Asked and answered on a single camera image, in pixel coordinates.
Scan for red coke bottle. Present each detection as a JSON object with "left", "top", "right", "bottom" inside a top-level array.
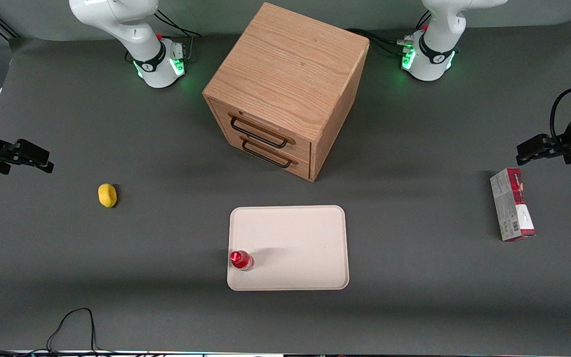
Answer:
[{"left": 229, "top": 250, "right": 255, "bottom": 272}]

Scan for beige plastic tray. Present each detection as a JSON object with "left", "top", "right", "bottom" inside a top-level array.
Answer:
[{"left": 227, "top": 205, "right": 350, "bottom": 291}]

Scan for grey and red carton box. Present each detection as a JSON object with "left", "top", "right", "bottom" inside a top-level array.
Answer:
[{"left": 490, "top": 168, "right": 536, "bottom": 242}]

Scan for yellow lemon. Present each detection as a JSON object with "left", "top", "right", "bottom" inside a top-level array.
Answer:
[{"left": 98, "top": 183, "right": 117, "bottom": 208}]

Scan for dark grey table mat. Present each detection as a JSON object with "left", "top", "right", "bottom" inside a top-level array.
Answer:
[{"left": 0, "top": 19, "right": 571, "bottom": 354}]

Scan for wooden drawer cabinet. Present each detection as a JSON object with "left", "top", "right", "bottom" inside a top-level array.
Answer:
[{"left": 202, "top": 2, "right": 370, "bottom": 182}]

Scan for thin black looped cable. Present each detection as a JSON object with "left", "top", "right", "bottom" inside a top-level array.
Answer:
[{"left": 0, "top": 307, "right": 117, "bottom": 356}]

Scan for black left arm base cables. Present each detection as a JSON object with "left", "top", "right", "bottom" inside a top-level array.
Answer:
[{"left": 345, "top": 28, "right": 415, "bottom": 56}]

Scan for black arm base cables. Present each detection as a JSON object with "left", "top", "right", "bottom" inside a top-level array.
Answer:
[
  {"left": 345, "top": 28, "right": 415, "bottom": 56},
  {"left": 154, "top": 9, "right": 203, "bottom": 39}
]

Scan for black right arm base cables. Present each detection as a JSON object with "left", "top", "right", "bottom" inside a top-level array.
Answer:
[{"left": 154, "top": 9, "right": 203, "bottom": 39}]

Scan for black metal drawer handle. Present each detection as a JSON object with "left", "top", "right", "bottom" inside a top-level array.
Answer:
[
  {"left": 241, "top": 140, "right": 292, "bottom": 169},
  {"left": 229, "top": 116, "right": 289, "bottom": 149}
]

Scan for wooden drawer front with handle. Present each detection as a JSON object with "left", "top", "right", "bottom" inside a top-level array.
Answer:
[
  {"left": 208, "top": 97, "right": 312, "bottom": 163},
  {"left": 225, "top": 133, "right": 312, "bottom": 181}
]

